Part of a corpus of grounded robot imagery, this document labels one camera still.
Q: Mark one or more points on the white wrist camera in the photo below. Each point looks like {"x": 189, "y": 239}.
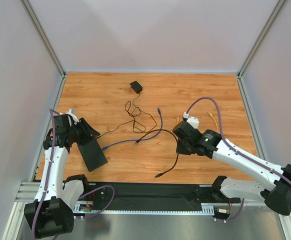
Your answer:
{"x": 71, "y": 115}
{"x": 193, "y": 121}

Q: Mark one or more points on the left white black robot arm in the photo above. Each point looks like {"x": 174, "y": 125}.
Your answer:
{"x": 51, "y": 212}

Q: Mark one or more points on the black power adapter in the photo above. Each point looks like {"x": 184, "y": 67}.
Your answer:
{"x": 136, "y": 86}

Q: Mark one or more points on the right aluminium frame post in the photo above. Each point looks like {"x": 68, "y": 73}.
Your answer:
{"x": 261, "y": 37}

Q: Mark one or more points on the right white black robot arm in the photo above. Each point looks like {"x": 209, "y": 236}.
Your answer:
{"x": 271, "y": 182}

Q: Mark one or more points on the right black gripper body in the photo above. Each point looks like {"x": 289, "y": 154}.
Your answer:
{"x": 184, "y": 145}

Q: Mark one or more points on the left aluminium frame post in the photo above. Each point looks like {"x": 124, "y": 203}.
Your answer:
{"x": 42, "y": 35}

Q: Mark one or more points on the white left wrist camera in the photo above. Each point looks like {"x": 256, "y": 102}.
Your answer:
{"x": 71, "y": 115}

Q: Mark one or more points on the front aluminium frame rail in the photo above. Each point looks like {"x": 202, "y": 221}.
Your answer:
{"x": 69, "y": 191}

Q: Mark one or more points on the black network switch box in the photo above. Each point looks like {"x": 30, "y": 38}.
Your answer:
{"x": 92, "y": 155}

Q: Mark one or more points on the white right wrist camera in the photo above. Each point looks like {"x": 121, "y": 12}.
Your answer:
{"x": 193, "y": 121}

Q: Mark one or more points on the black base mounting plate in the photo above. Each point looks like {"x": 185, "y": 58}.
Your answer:
{"x": 153, "y": 196}

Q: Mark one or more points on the grey slotted cable duct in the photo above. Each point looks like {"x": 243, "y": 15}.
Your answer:
{"x": 207, "y": 210}

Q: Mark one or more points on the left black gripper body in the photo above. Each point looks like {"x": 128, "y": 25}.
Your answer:
{"x": 83, "y": 130}

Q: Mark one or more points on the aluminium frame post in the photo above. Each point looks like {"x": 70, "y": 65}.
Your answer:
{"x": 261, "y": 37}
{"x": 42, "y": 35}

